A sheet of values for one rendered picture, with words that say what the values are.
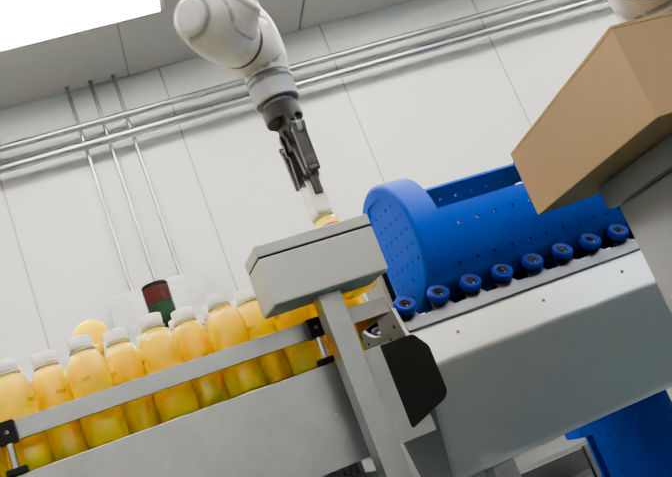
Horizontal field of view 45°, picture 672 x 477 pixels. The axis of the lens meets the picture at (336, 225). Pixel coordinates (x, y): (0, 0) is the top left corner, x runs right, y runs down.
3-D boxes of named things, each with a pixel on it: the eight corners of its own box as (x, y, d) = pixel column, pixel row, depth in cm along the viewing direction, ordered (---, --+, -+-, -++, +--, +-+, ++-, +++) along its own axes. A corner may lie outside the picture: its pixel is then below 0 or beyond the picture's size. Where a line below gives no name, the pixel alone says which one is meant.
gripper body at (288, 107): (301, 90, 152) (318, 133, 150) (292, 111, 160) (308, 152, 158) (264, 99, 150) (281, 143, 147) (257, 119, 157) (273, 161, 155)
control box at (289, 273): (389, 268, 130) (366, 211, 132) (274, 305, 123) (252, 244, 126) (371, 284, 139) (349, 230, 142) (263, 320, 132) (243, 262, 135)
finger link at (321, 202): (318, 177, 150) (319, 175, 149) (332, 210, 148) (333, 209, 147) (304, 181, 149) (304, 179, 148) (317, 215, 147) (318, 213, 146)
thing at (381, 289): (410, 326, 159) (386, 268, 162) (399, 330, 158) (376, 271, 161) (394, 336, 168) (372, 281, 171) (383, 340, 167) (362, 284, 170)
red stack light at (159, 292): (174, 296, 187) (169, 280, 188) (147, 304, 185) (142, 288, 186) (172, 302, 193) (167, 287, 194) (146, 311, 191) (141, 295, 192)
